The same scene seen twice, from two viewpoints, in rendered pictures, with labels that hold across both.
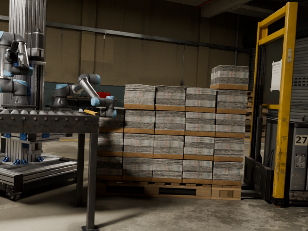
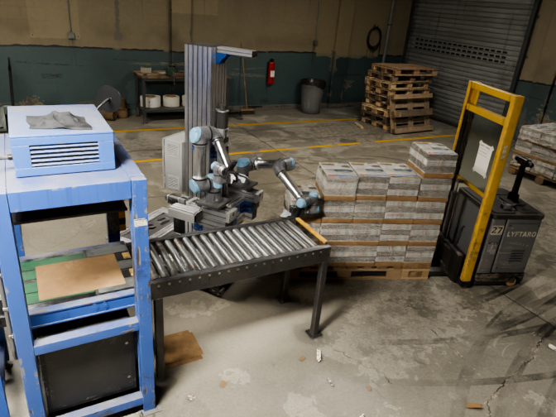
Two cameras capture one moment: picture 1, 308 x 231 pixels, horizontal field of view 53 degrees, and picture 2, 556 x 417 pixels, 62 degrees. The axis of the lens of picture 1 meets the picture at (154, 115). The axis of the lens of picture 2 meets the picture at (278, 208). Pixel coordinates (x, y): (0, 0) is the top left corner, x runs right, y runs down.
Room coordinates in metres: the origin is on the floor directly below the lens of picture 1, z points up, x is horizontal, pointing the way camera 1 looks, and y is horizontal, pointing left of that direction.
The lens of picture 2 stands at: (-0.77, 1.18, 2.40)
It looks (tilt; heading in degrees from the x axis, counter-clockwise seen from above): 24 degrees down; 352
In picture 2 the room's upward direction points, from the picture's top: 5 degrees clockwise
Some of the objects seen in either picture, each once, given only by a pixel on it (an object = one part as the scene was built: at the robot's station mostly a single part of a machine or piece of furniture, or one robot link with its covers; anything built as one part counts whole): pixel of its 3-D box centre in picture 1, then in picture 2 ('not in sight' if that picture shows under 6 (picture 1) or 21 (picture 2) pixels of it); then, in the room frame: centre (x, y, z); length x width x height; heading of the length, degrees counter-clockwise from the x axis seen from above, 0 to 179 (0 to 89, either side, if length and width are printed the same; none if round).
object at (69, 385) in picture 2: not in sight; (82, 328); (1.72, 2.04, 0.38); 0.94 x 0.69 x 0.63; 23
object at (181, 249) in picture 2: not in sight; (185, 256); (1.98, 1.40, 0.77); 0.47 x 0.05 x 0.05; 23
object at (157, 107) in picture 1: (168, 107); (364, 189); (3.10, -0.14, 0.86); 0.38 x 0.29 x 0.04; 2
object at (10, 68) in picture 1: (11, 70); (220, 179); (2.55, 1.19, 1.12); 0.11 x 0.08 x 0.11; 124
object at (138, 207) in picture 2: not in sight; (143, 305); (1.43, 1.59, 0.77); 0.09 x 0.09 x 1.55; 23
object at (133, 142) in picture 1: (152, 150); (343, 232); (3.09, -0.01, 0.42); 1.17 x 0.39 x 0.83; 92
